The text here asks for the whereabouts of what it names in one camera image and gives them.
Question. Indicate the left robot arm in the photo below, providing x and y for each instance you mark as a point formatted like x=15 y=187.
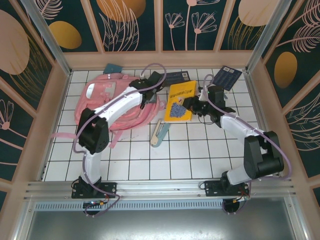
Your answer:
x=92 y=160

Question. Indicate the aluminium side rail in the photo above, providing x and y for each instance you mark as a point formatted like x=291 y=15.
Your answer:
x=262 y=120

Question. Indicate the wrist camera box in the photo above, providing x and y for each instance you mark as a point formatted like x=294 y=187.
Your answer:
x=216 y=93
x=155 y=77

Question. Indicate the yellow book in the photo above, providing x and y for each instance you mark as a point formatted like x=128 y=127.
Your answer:
x=175 y=112

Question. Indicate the dark floral wall panel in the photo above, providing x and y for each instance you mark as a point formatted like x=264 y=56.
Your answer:
x=10 y=155
x=15 y=87
x=232 y=15
x=147 y=30
x=307 y=155
x=307 y=65
x=185 y=37
x=82 y=15

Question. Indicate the aluminium corner post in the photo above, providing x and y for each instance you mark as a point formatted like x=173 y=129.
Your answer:
x=265 y=32
x=47 y=37

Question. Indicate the pink backpack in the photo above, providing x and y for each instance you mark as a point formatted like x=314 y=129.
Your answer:
x=100 y=92

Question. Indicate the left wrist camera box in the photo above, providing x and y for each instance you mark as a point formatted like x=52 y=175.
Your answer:
x=155 y=77

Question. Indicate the teal and beige stapler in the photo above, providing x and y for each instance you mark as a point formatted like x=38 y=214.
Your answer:
x=161 y=133

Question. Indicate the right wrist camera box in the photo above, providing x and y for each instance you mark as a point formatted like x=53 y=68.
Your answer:
x=216 y=93

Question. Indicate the aluminium front rail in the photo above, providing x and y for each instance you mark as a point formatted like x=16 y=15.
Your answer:
x=160 y=188

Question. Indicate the grey metal panel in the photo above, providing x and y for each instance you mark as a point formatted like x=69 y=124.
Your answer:
x=160 y=227

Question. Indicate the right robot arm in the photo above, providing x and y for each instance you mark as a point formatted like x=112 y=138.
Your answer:
x=237 y=125

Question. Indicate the thin dark blue barcode book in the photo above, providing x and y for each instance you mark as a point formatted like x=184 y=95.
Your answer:
x=175 y=76

